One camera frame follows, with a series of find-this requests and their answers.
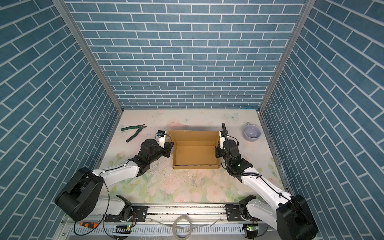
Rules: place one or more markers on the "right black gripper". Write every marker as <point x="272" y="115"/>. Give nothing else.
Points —
<point x="217" y="152"/>

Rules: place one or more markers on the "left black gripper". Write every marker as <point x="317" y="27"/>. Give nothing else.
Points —
<point x="167" y="148"/>

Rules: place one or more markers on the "brown cardboard box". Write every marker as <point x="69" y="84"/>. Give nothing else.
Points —
<point x="195" y="149"/>

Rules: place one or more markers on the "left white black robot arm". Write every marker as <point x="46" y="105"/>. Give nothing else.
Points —
<point x="81" y="196"/>

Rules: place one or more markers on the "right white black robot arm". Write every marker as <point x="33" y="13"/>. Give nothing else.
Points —
<point x="289" y="215"/>

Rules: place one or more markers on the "orange black screwdriver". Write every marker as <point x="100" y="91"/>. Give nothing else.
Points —
<point x="89" y="225"/>

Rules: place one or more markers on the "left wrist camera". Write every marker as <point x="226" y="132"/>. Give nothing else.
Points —
<point x="161" y="138"/>

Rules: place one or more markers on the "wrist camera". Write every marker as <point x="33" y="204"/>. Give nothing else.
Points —
<point x="222" y="139"/>
<point x="161" y="138"/>

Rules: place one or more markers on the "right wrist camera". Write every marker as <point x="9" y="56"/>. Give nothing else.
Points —
<point x="222" y="139"/>

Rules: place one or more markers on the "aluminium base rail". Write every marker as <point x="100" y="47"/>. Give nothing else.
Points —
<point x="212" y="221"/>

